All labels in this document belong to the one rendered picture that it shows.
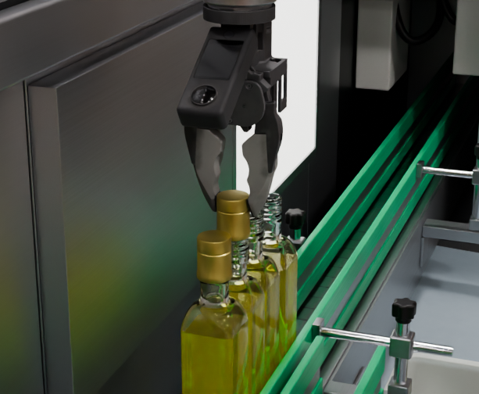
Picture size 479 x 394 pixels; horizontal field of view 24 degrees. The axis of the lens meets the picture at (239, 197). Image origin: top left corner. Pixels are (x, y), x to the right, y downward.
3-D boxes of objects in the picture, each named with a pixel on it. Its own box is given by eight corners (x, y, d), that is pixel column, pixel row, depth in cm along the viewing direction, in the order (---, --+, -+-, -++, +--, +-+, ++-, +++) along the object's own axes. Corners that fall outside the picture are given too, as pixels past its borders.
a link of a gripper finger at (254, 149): (294, 199, 120) (282, 114, 117) (278, 219, 114) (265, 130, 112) (266, 200, 121) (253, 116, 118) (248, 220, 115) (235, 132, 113)
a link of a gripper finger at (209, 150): (232, 196, 122) (245, 116, 118) (213, 216, 117) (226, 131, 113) (205, 189, 123) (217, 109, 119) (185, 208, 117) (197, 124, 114)
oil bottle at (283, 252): (252, 386, 140) (253, 224, 133) (296, 394, 138) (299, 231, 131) (237, 408, 135) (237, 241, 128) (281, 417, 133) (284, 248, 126)
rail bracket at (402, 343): (316, 375, 142) (318, 284, 137) (451, 398, 136) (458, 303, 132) (309, 386, 139) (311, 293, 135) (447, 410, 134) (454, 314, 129)
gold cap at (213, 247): (203, 267, 115) (202, 227, 113) (237, 271, 114) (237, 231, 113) (191, 281, 112) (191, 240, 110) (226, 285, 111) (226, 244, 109)
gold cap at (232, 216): (223, 226, 119) (222, 187, 118) (255, 230, 118) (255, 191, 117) (211, 238, 116) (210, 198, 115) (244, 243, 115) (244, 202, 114)
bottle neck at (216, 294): (206, 290, 116) (205, 247, 114) (234, 295, 115) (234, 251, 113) (194, 302, 113) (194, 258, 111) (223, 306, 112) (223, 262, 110)
